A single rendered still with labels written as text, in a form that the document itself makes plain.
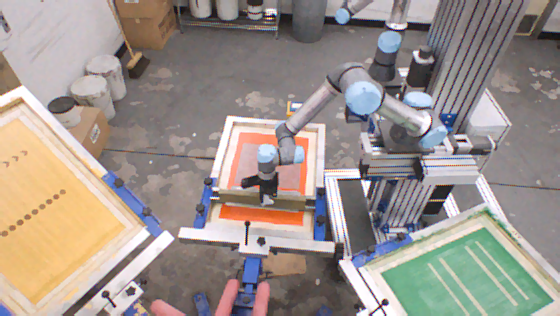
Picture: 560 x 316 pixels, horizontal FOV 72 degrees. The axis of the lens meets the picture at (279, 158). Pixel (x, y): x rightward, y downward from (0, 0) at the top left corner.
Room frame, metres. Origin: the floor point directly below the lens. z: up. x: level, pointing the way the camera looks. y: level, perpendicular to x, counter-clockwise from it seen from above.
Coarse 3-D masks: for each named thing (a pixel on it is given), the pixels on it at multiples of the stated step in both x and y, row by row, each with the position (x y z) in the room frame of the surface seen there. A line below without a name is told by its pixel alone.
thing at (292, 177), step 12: (276, 144) 1.54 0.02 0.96; (300, 144) 1.54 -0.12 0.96; (276, 168) 1.36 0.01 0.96; (288, 168) 1.36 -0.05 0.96; (300, 168) 1.36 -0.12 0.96; (288, 180) 1.28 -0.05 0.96; (300, 180) 1.28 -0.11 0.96; (300, 192) 1.20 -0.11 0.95; (264, 216) 1.04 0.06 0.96; (276, 216) 1.05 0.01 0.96; (288, 216) 1.05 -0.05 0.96; (300, 216) 1.05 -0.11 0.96
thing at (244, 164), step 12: (240, 132) 1.63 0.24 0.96; (240, 144) 1.53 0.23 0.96; (252, 144) 1.53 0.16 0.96; (240, 156) 1.44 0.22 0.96; (252, 156) 1.44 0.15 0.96; (240, 168) 1.35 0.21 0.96; (252, 168) 1.35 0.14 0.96; (240, 180) 1.26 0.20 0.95; (228, 216) 1.04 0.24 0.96; (240, 216) 1.04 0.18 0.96; (252, 216) 1.04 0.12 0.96
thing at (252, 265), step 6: (246, 258) 0.77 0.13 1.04; (252, 258) 0.77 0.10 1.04; (258, 258) 0.78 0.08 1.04; (246, 264) 0.75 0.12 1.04; (252, 264) 0.75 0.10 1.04; (258, 264) 0.75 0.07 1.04; (246, 270) 0.72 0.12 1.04; (252, 270) 0.72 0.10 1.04; (258, 270) 0.72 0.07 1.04; (246, 276) 0.69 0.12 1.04; (252, 276) 0.69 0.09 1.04; (258, 276) 0.71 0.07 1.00; (246, 282) 0.67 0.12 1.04; (252, 282) 0.67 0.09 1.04
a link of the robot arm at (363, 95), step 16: (352, 80) 1.13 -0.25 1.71; (368, 80) 1.12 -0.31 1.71; (352, 96) 1.07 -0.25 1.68; (368, 96) 1.07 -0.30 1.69; (384, 96) 1.11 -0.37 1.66; (368, 112) 1.06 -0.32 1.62; (384, 112) 1.11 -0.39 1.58; (400, 112) 1.13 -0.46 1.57; (416, 112) 1.17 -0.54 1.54; (432, 112) 1.25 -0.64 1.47; (416, 128) 1.14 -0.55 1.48; (432, 128) 1.15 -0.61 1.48; (432, 144) 1.14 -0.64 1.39
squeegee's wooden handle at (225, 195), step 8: (224, 192) 1.07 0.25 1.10; (232, 192) 1.07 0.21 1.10; (240, 192) 1.07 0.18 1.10; (248, 192) 1.07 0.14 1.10; (256, 192) 1.08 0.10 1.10; (224, 200) 1.06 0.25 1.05; (232, 200) 1.06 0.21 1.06; (240, 200) 1.06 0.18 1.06; (248, 200) 1.05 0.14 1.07; (256, 200) 1.05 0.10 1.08; (280, 200) 1.04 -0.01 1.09; (288, 200) 1.04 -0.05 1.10; (296, 200) 1.04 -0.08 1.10; (304, 200) 1.04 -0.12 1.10; (296, 208) 1.04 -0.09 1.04; (304, 208) 1.03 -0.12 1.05
